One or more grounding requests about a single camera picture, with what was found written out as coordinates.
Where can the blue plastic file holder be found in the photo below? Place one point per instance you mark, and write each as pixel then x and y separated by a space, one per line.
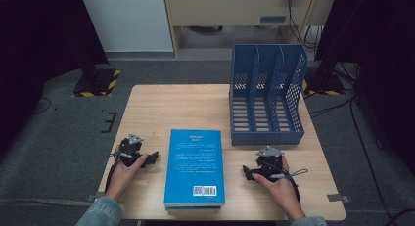
pixel 266 128

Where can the black curtain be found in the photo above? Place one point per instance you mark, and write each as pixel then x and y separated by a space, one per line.
pixel 39 56
pixel 381 56

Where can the grey tape piece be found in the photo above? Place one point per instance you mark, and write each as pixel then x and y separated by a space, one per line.
pixel 93 197
pixel 336 197

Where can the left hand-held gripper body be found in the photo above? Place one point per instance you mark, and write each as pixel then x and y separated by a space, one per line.
pixel 130 147

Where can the person's left hand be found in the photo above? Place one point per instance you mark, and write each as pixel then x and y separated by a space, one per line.
pixel 122 178

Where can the yellow-black striped stand base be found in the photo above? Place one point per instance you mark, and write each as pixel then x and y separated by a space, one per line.
pixel 101 84
pixel 326 85

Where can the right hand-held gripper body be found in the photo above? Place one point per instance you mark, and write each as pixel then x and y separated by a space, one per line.
pixel 269 162

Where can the grey label plate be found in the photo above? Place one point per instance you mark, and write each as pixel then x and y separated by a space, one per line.
pixel 272 19

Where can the person's right hand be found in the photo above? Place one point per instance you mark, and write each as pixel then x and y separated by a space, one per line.
pixel 280 193

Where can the thick blue book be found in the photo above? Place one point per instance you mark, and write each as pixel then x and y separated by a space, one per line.
pixel 194 167

